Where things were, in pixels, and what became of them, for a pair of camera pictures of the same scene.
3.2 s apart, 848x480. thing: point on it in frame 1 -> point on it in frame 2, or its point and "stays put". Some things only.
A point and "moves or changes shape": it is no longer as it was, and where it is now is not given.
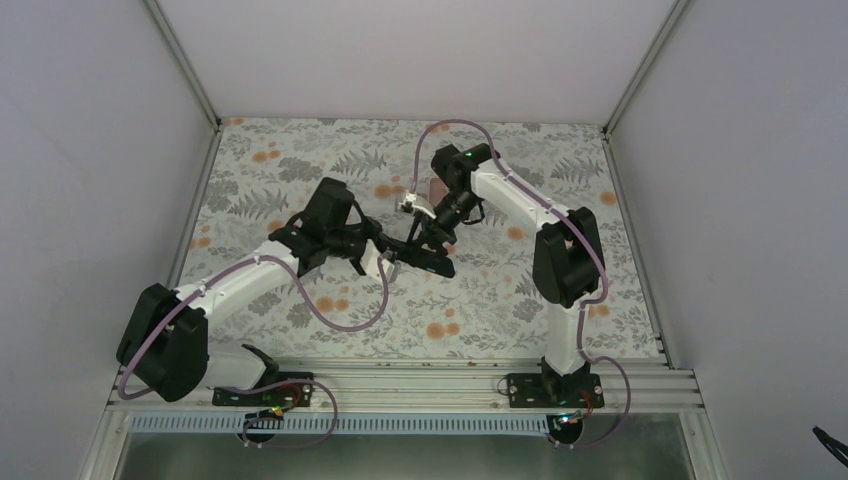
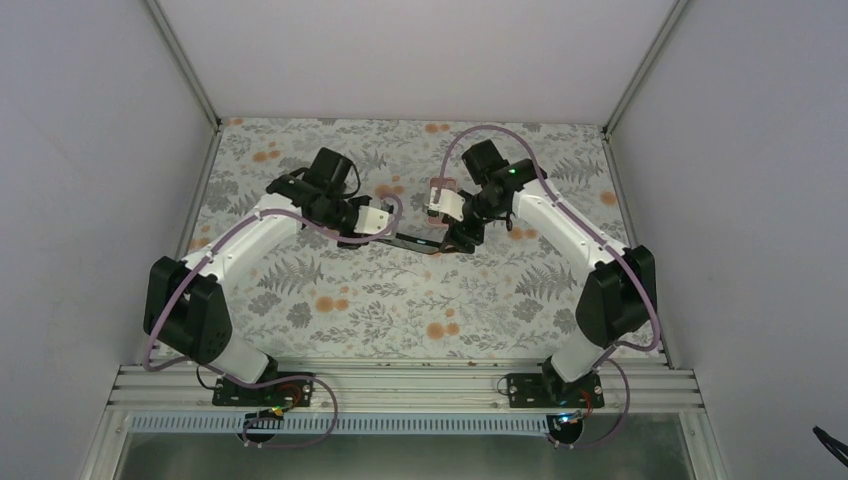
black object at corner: x=825 y=439 stays put
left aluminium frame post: x=186 y=63 stays put
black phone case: x=434 y=262 moves or changes shape
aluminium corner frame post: x=643 y=67 stays put
